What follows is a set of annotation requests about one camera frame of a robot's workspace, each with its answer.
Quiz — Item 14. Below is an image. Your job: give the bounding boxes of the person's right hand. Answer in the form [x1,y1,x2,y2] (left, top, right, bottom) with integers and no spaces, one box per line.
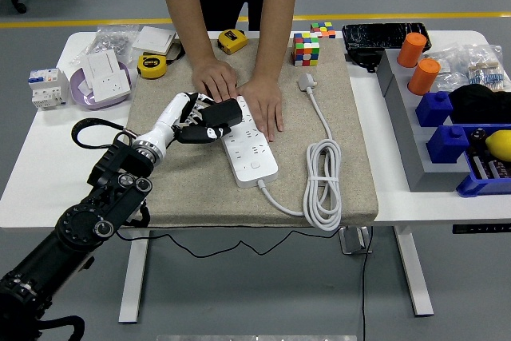
[192,57,240,105]

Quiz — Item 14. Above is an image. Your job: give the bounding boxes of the white circuit breaker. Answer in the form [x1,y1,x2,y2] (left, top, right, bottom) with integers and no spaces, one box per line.
[27,68,71,112]

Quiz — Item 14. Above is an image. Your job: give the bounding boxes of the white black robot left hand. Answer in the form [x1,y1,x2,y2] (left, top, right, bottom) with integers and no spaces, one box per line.
[149,91,233,149]

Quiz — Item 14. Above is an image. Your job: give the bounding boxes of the small colourful puzzle cube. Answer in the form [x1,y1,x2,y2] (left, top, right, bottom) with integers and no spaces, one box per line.
[309,22,336,40]

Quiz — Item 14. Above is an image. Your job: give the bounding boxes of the black plug with cord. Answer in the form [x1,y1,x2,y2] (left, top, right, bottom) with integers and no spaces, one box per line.
[117,99,348,259]

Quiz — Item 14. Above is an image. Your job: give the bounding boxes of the white table leg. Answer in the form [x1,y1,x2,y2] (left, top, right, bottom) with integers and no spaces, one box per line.
[393,225,435,317]
[118,231,152,324]

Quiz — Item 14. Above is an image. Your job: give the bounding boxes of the square yellow tape measure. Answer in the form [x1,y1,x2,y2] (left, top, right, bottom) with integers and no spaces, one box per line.
[217,28,248,56]

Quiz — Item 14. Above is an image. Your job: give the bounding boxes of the grey stepped stand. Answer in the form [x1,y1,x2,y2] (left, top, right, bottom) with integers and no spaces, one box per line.
[377,49,472,193]

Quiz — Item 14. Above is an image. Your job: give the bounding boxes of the grey-brown mat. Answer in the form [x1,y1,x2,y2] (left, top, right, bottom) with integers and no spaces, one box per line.
[119,35,379,229]

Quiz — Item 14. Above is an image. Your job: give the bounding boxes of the white flat switch box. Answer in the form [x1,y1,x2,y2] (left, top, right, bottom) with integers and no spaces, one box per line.
[131,26,176,55]

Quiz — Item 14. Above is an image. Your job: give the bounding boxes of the black plastic tray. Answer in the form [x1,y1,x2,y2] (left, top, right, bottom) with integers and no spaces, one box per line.
[342,22,433,54]

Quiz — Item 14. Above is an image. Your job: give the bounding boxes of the metal bracket under table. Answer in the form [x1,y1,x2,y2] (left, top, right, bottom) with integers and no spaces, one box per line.
[338,225,374,256]

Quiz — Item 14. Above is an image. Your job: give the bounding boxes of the orange cylinder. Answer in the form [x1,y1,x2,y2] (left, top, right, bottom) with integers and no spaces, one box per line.
[406,57,442,97]
[396,32,428,69]

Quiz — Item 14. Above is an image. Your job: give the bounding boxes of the clear bag of small parts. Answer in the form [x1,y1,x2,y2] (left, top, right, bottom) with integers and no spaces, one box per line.
[425,48,468,93]

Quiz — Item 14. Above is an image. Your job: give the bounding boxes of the black cloth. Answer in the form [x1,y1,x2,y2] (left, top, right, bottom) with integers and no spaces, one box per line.
[447,84,511,125]

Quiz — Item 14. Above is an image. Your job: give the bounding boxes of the black table control panel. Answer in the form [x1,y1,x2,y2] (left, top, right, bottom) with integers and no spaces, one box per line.
[452,223,511,235]

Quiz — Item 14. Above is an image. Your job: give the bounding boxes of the round yellow tape measure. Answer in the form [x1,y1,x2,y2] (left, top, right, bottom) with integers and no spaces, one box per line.
[137,53,168,80]

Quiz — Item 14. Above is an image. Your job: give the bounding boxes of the purple bowl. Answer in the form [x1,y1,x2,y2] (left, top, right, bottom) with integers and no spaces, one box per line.
[69,61,133,111]

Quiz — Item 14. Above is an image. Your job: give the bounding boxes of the white wall switch panel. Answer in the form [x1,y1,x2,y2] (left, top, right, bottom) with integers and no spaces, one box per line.
[81,50,123,86]

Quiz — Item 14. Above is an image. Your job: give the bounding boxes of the clear bag of resistors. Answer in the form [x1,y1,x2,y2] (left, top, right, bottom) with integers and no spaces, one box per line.
[462,43,510,93]

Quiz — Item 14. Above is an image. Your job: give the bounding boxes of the clear bag of screws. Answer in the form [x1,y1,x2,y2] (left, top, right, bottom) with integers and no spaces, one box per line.
[71,25,141,66]

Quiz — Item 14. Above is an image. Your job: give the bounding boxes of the white wall socket panel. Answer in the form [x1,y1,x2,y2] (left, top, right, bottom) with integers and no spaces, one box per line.
[90,70,133,103]

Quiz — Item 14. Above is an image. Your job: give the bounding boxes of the person's left hand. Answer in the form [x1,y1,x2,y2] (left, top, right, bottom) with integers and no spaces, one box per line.
[238,75,285,143]

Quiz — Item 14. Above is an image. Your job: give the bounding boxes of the black hanging cable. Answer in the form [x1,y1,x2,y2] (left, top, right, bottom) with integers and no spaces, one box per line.
[360,225,374,341]

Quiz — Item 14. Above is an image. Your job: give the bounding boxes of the blue plastic bin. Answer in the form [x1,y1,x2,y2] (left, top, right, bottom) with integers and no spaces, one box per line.
[456,124,511,198]

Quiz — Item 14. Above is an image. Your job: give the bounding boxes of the large colourful puzzle cube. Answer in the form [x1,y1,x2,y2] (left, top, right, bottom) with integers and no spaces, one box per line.
[292,32,321,67]

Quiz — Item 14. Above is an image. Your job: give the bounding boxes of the yellow lemon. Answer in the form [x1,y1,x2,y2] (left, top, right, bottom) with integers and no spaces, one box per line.
[484,129,511,163]

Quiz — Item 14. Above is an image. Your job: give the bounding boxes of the blue block with knob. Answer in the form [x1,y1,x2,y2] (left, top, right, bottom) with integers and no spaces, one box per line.
[425,124,470,165]
[414,91,454,128]

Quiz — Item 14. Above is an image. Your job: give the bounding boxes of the small black device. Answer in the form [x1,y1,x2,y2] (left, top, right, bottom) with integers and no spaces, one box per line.
[346,50,384,73]

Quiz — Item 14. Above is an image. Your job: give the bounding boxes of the white power strip with cord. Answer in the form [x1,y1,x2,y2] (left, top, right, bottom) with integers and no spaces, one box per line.
[215,72,343,232]

